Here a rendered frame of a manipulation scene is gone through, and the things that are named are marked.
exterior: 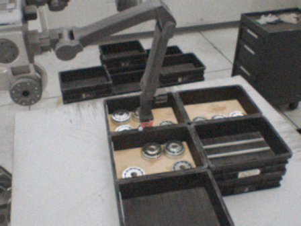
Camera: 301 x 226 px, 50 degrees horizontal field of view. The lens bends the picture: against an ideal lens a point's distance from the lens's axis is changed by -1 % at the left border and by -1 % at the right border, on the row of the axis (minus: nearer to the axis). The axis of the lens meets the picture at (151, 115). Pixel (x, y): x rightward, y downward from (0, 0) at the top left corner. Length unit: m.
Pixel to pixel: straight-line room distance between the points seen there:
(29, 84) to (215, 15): 3.86
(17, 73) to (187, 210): 0.94
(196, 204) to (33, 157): 0.92
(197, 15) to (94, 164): 3.53
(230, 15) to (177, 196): 4.03
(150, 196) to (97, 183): 0.34
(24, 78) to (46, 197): 0.56
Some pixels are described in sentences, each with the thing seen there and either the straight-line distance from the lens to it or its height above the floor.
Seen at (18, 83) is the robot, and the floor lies 1.19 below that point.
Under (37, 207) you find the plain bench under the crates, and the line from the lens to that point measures 1.64.
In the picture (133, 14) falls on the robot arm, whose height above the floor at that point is 1.53.
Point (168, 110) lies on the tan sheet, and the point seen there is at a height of 0.83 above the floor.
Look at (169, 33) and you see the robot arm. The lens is 1.25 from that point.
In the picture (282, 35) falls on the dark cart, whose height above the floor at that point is 0.86.
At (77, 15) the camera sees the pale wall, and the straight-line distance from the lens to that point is 4.46.
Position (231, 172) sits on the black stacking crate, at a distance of 1.50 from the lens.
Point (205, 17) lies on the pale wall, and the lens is 4.99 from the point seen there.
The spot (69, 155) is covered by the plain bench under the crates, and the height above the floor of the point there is 0.70.
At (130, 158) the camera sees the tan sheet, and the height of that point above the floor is 0.83.
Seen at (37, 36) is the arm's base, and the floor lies 1.48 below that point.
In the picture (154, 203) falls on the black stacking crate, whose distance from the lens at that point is 1.40.
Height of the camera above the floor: 1.94
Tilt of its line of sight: 37 degrees down
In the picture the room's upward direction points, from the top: straight up
